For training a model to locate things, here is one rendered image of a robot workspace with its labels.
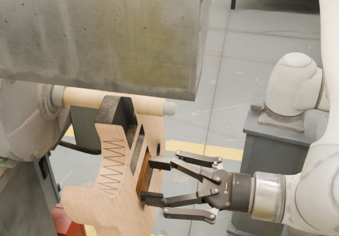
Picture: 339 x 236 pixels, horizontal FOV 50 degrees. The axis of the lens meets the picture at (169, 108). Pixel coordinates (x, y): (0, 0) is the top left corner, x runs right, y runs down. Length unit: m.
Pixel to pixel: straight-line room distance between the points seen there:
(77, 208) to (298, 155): 1.15
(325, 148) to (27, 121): 0.47
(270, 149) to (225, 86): 1.50
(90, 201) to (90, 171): 1.79
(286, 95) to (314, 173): 0.88
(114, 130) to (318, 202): 0.31
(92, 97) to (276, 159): 1.04
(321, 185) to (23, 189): 0.72
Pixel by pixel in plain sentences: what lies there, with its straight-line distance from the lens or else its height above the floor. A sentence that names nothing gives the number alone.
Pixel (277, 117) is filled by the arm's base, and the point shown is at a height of 0.74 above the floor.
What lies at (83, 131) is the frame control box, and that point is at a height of 0.99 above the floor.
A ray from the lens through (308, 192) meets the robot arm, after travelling 0.56.
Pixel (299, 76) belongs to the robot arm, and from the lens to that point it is 1.38.
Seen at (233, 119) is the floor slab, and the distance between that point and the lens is 2.61.
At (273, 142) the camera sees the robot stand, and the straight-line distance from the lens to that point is 1.49.
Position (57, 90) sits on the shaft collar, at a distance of 0.66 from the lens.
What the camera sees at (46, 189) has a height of 0.77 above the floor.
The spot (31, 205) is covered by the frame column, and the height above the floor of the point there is 0.85.
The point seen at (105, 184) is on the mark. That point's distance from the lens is 0.59.
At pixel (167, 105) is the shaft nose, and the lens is 0.61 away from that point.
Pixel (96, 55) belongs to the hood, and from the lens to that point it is 0.41.
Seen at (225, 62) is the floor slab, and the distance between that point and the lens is 3.28.
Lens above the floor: 1.63
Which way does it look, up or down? 38 degrees down
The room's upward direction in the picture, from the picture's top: straight up
